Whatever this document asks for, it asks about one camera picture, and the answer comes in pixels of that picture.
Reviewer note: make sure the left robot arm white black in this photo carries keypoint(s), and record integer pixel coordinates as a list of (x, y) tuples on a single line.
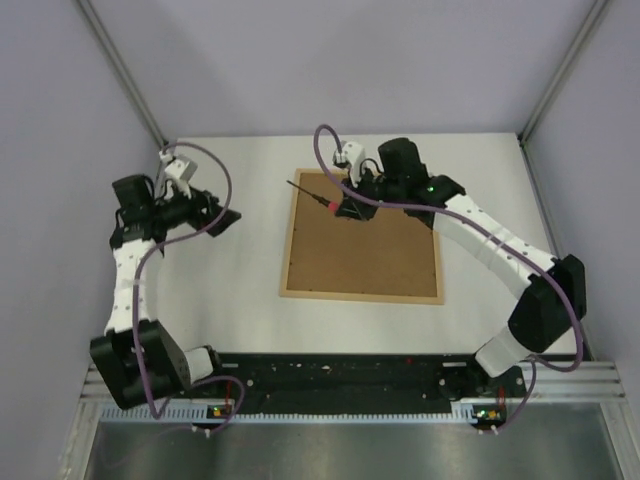
[(136, 356)]

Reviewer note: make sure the wooden photo frame brown back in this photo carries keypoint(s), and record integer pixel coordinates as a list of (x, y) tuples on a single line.
[(391, 258)]

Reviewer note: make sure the right aluminium corner post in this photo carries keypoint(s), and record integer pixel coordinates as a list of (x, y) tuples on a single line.
[(577, 47)]

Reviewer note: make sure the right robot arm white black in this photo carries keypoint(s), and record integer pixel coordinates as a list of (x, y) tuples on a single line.
[(550, 291)]

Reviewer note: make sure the left aluminium corner post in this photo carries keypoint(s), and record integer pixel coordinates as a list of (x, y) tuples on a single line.
[(120, 69)]

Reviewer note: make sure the pink handled screwdriver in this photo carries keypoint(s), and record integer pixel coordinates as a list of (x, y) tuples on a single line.
[(330, 205)]

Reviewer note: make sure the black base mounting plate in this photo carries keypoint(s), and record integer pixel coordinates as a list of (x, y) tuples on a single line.
[(336, 384)]

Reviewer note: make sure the aluminium rail beam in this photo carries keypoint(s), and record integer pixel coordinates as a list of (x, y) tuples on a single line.
[(591, 381)]

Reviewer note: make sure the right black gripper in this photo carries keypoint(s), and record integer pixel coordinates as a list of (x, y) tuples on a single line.
[(352, 206)]

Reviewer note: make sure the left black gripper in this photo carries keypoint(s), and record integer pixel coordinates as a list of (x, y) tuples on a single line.
[(196, 202)]

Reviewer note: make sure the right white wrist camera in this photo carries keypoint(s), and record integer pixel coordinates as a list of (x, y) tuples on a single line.
[(350, 157)]

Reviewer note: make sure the aluminium corner post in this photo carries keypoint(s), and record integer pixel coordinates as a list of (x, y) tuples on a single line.
[(120, 69), (577, 47)]

